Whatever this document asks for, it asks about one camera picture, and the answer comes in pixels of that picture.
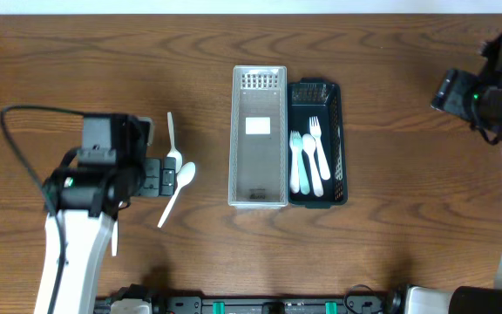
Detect white plastic spoon long handle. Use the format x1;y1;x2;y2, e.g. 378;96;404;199
157;162;196;228

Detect pale green plastic spoon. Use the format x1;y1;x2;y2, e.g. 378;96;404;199
166;112;183;173

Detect white plastic fork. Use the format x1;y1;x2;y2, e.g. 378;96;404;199
289;131;300;194

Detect white plastic utensil handle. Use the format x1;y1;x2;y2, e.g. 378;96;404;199
309;116;330;181

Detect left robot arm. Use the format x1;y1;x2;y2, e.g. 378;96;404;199
35;113;175;313

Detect clear perforated plastic basket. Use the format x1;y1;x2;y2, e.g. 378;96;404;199
227;65;288;209

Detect black perforated plastic basket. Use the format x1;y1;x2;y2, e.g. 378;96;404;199
288;78;348;209

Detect white spoon in black basket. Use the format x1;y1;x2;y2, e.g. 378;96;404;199
302;133;324;197

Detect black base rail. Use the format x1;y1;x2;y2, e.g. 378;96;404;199
93;284;406;314

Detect black cable left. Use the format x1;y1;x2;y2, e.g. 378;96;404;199
0;104;86;314

